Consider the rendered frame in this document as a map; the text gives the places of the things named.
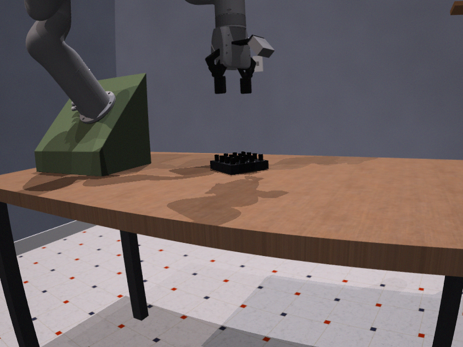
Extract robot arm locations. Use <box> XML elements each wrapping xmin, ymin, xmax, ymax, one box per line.
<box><xmin>24</xmin><ymin>0</ymin><xmax>275</xmax><ymax>124</ymax></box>

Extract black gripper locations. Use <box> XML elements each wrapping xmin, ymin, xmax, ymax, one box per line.
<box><xmin>205</xmin><ymin>25</ymin><xmax>256</xmax><ymax>94</ymax></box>

